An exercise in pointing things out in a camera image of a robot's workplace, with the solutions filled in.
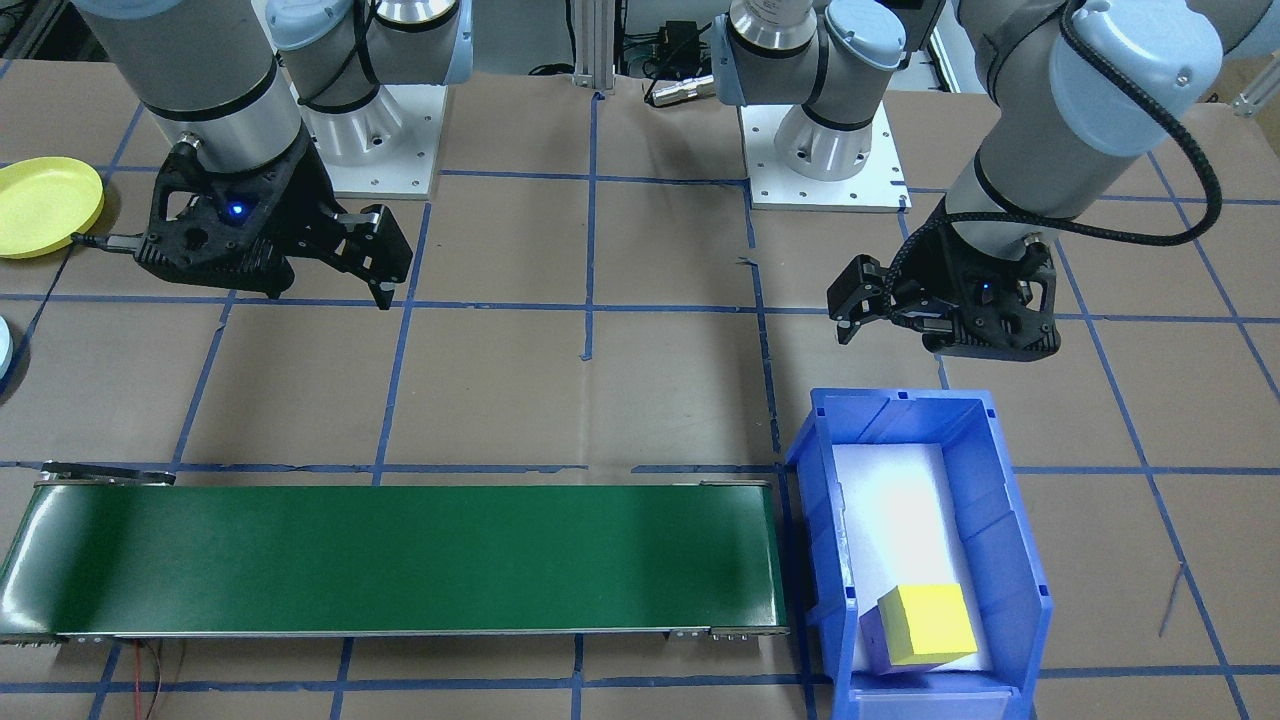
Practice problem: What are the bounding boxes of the yellow foam block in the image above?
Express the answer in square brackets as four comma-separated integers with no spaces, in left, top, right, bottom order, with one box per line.
[876,582,979,668]

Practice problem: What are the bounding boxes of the black adapter behind arm bases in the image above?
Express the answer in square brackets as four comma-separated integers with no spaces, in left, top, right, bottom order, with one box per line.
[655,20,703,66]

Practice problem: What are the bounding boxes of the yellow round plate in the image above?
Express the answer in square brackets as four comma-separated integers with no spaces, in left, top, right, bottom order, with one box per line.
[0,157,106,260]

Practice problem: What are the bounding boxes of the blue plastic bin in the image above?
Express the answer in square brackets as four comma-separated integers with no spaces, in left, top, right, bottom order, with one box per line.
[784,387,1055,720]

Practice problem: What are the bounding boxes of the silver cylindrical connector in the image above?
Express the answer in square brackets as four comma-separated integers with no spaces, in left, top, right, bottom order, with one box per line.
[645,74,717,107]

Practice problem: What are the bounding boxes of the green conveyor belt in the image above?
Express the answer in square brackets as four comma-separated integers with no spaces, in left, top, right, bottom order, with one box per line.
[0,461,792,647]

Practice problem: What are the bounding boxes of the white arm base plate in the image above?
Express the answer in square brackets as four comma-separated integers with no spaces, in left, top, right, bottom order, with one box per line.
[300,84,447,200]
[737,100,912,212]

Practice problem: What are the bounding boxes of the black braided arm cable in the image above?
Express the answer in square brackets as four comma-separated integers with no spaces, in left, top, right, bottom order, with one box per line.
[880,5,1225,301]

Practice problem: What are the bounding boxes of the aluminium post behind arm bases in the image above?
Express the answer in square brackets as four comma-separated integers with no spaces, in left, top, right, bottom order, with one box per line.
[570,0,618,95]

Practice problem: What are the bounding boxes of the red and black conveyor wires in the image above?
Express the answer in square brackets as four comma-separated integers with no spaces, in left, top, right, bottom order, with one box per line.
[130,638,171,720]

